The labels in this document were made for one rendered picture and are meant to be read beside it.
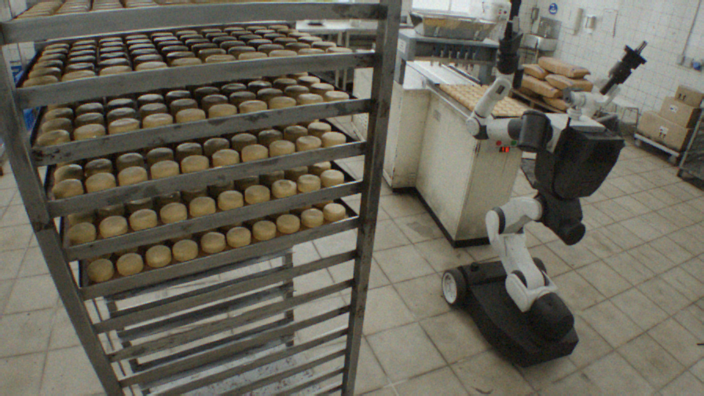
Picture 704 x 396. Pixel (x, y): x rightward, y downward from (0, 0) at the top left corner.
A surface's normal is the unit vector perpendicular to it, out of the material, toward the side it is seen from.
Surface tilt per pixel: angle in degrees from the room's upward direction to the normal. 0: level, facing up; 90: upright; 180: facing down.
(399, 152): 90
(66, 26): 90
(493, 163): 90
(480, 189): 90
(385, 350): 0
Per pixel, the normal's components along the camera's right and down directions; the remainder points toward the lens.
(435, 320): 0.07, -0.86
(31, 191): 0.51, 0.47
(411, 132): 0.24, 0.51
